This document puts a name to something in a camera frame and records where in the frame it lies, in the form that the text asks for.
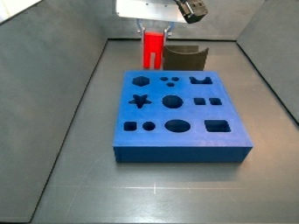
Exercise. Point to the red square-circle peg object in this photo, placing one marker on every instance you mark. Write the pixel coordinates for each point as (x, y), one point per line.
(154, 46)

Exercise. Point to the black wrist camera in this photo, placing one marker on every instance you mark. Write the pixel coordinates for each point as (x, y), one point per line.
(192, 10)

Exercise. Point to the black curved object holder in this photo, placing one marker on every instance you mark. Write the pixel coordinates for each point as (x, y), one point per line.
(184, 58)

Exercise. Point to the blue shape-sorting board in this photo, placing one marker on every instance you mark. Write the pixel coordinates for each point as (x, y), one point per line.
(176, 118)

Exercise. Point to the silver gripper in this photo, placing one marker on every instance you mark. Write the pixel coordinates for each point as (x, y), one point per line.
(162, 10)

